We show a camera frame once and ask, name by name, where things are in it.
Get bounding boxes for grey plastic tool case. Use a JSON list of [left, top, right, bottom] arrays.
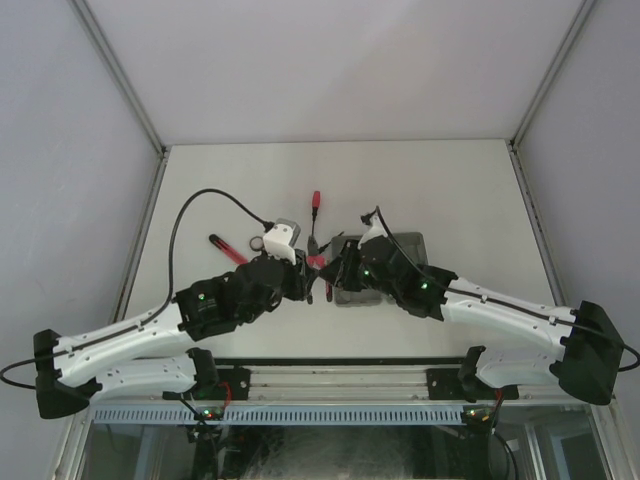
[[329, 232, 427, 308]]

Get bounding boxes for red black pliers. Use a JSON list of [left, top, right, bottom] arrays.
[[305, 235, 334, 304]]

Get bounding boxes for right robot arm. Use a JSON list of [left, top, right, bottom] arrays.
[[319, 236, 624, 405]]

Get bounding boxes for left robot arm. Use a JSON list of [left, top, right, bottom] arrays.
[[33, 254, 317, 419]]

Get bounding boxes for black tape roll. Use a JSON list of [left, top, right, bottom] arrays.
[[249, 236, 264, 252]]

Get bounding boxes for red utility knife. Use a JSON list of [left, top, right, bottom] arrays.
[[208, 234, 248, 265]]

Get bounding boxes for red screwdriver upper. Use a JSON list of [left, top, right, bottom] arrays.
[[310, 190, 321, 237]]

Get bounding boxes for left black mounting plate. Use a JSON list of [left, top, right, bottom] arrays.
[[162, 366, 251, 401]]

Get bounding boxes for black mounting plate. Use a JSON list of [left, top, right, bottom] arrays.
[[162, 366, 251, 401], [426, 368, 498, 403]]

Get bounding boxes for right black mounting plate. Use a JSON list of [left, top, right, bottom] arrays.
[[426, 368, 498, 403]]

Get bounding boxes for right black cable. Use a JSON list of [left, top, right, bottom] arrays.
[[372, 205, 640, 374]]

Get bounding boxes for black cable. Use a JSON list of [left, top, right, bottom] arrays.
[[372, 205, 640, 374], [0, 188, 274, 391]]

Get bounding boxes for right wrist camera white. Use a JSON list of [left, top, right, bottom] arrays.
[[358, 212, 387, 249]]

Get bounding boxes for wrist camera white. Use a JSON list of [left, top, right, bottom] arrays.
[[262, 218, 301, 265], [358, 212, 387, 249]]

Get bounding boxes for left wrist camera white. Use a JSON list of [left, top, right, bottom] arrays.
[[262, 218, 301, 265]]

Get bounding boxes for aluminium front rail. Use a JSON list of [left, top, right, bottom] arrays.
[[89, 363, 614, 401]]

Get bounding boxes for left black cable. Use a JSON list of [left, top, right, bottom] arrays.
[[0, 188, 274, 391]]

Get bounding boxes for grey slotted cable duct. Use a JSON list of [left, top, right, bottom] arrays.
[[91, 404, 464, 426]]

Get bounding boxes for right aluminium frame post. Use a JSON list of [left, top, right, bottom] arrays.
[[505, 0, 601, 304]]

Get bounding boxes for aluminium frame post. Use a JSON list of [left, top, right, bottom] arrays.
[[67, 0, 169, 323], [505, 0, 601, 304]]

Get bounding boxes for left aluminium frame post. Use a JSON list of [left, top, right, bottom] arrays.
[[67, 0, 169, 323]]

